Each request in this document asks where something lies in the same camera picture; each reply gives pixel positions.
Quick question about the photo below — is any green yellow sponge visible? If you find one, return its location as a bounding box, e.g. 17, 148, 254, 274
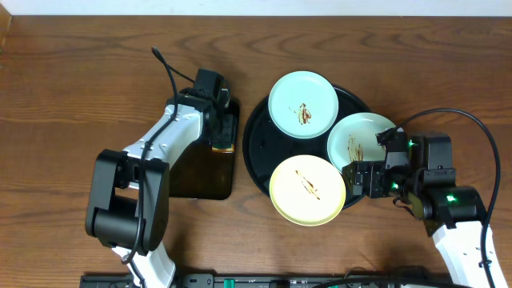
211, 141, 235, 154

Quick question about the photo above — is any yellow plate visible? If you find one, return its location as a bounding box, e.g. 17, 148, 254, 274
269, 154, 346, 226

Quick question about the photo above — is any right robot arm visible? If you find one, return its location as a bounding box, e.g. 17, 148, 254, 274
342, 132, 507, 287

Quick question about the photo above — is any black rectangular tray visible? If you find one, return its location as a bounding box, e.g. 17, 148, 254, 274
166, 96, 242, 201

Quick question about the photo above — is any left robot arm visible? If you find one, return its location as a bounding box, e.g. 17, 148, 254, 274
85, 88, 239, 287

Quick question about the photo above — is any black round tray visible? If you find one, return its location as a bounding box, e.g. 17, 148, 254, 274
242, 84, 396, 210

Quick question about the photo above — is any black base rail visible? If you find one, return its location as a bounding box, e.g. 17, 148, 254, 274
78, 274, 430, 288

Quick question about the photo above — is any light blue plate top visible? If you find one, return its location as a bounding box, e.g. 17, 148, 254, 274
268, 71, 339, 139

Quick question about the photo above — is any light blue plate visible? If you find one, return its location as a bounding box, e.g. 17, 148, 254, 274
327, 113, 395, 172
268, 71, 339, 139

